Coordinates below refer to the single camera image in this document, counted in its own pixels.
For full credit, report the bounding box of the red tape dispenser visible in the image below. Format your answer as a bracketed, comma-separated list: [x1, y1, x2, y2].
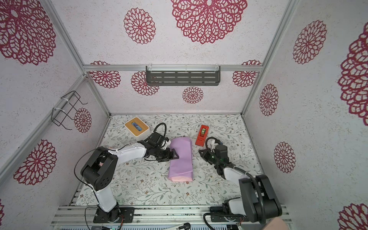
[195, 125, 209, 147]

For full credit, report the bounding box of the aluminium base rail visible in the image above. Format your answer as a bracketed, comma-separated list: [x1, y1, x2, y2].
[50, 205, 292, 230]

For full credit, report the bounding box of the white box with wooden lid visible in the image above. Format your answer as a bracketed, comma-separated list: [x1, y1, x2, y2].
[124, 117, 151, 141]

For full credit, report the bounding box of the black knob handle front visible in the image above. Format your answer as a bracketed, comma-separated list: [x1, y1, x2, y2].
[163, 222, 191, 230]

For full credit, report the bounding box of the grey slotted wall shelf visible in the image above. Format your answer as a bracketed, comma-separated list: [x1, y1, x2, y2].
[146, 65, 221, 86]

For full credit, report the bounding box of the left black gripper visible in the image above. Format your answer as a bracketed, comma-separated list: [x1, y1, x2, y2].
[154, 147, 179, 163]

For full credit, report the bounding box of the black wire wall rack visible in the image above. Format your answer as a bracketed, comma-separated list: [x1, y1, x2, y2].
[50, 91, 88, 130]

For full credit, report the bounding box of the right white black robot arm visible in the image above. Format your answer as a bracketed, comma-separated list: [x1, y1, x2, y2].
[198, 144, 282, 224]

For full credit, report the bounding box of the pink object bottom right corner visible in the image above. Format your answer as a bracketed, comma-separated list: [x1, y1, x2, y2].
[262, 218, 289, 230]

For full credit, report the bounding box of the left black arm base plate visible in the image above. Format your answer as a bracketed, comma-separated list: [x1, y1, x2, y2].
[93, 208, 135, 223]

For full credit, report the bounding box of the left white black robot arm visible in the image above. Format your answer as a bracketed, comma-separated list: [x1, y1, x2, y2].
[80, 132, 179, 214]

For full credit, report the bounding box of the pink wrapping paper sheet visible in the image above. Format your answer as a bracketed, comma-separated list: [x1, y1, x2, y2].
[168, 137, 193, 182]

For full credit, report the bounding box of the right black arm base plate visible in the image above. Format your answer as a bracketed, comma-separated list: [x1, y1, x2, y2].
[209, 206, 245, 222]

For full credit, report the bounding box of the blue item on wooden lid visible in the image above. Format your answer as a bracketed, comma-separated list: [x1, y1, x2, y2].
[131, 122, 142, 132]

